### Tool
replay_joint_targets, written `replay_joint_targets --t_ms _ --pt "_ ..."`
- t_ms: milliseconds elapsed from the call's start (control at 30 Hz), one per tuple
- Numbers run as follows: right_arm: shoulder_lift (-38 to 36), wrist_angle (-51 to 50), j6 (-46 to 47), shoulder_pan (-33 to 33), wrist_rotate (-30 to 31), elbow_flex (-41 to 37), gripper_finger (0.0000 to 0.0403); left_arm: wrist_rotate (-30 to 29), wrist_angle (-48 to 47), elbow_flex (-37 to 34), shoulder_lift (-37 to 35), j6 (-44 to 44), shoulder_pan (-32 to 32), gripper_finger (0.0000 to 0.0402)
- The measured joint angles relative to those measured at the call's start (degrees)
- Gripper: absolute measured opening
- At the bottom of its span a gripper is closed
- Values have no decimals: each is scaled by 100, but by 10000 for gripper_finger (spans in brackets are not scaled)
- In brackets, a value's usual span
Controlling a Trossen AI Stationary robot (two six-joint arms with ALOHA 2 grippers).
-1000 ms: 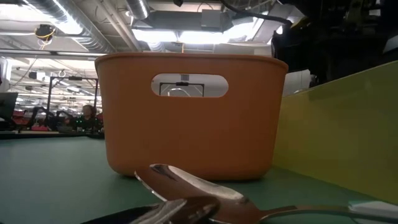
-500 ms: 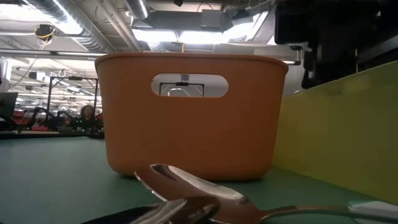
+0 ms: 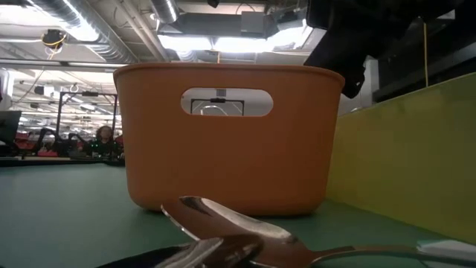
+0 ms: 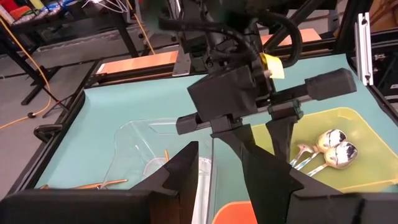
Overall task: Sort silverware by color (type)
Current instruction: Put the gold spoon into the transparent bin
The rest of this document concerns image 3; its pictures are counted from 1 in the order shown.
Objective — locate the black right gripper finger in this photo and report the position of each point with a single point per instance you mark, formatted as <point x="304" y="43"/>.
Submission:
<point x="353" y="83"/>

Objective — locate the yellow-green plastic bin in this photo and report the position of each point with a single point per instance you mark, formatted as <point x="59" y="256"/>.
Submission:
<point x="409" y="167"/>

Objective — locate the orange plastic bin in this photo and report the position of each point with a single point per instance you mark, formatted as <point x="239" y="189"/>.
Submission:
<point x="223" y="160"/>

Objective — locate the grey ceiling unit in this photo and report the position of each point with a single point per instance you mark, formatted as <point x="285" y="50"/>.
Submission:
<point x="256" y="24"/>

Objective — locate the person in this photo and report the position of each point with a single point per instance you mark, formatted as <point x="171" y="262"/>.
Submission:
<point x="104" y="136"/>

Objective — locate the yellow-black ceiling reel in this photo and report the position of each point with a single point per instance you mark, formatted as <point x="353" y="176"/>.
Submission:
<point x="54" y="38"/>

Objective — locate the green table mat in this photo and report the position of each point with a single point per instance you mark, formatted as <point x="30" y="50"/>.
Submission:
<point x="56" y="216"/>

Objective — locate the black monitor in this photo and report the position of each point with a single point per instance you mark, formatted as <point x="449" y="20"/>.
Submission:
<point x="9" y="126"/>

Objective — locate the large silver ceiling duct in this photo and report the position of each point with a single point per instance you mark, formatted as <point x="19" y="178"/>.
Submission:
<point x="93" y="33"/>

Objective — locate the black metal frame stand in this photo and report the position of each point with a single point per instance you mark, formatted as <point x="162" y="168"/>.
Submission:
<point x="58" y="119"/>

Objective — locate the black metal table frame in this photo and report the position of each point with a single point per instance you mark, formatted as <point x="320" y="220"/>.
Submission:
<point x="44" y="161"/>

